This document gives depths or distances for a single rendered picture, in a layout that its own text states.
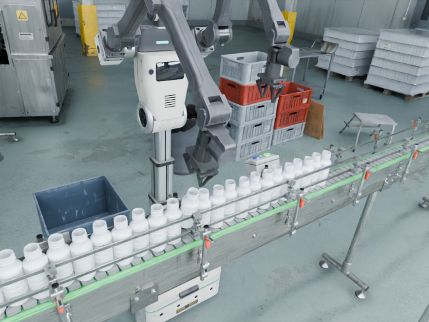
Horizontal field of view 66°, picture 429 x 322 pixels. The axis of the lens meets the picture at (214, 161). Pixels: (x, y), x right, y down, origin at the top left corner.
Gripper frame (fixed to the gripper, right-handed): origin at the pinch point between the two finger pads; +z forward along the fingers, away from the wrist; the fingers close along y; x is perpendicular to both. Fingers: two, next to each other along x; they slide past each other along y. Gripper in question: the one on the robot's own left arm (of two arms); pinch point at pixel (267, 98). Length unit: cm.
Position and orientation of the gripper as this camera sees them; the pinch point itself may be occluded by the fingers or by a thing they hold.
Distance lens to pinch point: 136.9
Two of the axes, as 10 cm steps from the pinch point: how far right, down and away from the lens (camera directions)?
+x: -8.3, 2.2, -5.2
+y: -5.6, -4.4, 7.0
